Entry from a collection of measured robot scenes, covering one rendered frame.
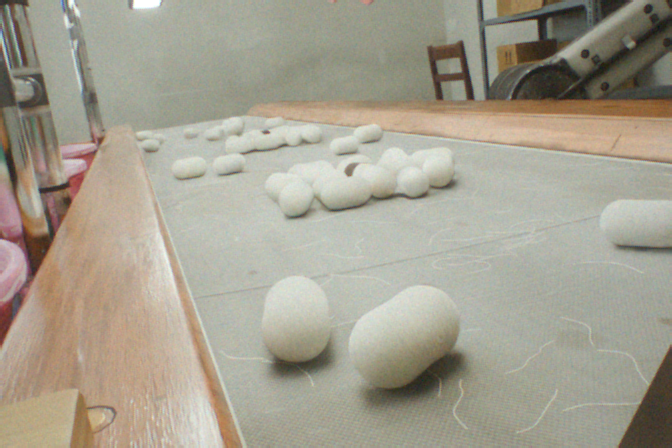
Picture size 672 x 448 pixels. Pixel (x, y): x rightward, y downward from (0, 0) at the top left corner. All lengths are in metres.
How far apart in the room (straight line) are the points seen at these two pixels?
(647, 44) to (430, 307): 0.96
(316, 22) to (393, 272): 5.05
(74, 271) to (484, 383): 0.16
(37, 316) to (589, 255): 0.20
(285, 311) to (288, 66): 5.06
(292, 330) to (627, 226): 0.14
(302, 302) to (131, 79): 5.02
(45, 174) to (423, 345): 0.38
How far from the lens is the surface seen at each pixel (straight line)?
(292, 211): 0.39
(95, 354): 0.17
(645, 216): 0.27
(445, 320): 0.18
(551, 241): 0.29
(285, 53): 5.23
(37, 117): 0.50
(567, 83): 1.04
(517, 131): 0.58
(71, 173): 0.65
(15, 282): 0.26
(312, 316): 0.19
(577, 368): 0.18
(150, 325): 0.18
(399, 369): 0.16
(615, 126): 0.50
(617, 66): 1.09
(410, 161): 0.44
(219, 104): 5.18
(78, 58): 1.32
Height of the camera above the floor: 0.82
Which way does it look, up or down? 13 degrees down
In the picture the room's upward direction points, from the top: 8 degrees counter-clockwise
